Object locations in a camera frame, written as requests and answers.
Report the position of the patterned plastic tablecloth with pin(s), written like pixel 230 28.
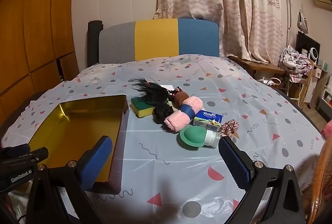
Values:
pixel 186 177

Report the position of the black monitor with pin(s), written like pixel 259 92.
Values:
pixel 304 42

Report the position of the black scrunchie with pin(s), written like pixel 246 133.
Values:
pixel 162 112

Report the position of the white bag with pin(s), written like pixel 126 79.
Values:
pixel 272 81

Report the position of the green and yellow sponge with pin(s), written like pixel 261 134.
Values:
pixel 141 110

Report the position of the brown makeup sponge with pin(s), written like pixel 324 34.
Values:
pixel 181 98

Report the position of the white round fan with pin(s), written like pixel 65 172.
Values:
pixel 315 55

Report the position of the wooden side table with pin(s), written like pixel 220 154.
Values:
pixel 259 66

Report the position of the grey yellow blue chair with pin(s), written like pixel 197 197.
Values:
pixel 155 39

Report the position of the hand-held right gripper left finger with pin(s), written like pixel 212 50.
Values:
pixel 94 164

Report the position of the pink towel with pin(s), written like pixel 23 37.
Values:
pixel 179 120

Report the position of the gold metal tin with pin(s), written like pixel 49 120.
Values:
pixel 77 130

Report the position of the green silicone bottle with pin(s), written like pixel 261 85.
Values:
pixel 192 137

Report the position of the wooden wardrobe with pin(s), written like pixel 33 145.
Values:
pixel 39 18

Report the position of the black braided beaded hairpiece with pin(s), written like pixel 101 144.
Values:
pixel 153 94

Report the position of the blue green tissue packet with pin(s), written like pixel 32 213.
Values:
pixel 207 120

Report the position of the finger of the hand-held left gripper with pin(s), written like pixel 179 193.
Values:
pixel 39 154
pixel 14 149

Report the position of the pile of clothes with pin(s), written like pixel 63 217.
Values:
pixel 295 63

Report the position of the wicker chair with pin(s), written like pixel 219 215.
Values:
pixel 323 187

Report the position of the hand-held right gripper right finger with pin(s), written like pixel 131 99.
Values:
pixel 234 164

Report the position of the white garment steamer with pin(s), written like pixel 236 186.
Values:
pixel 302 22

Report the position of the wall air conditioner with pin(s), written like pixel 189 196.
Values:
pixel 323 2

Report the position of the pink scrunchie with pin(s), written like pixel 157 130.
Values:
pixel 229 126

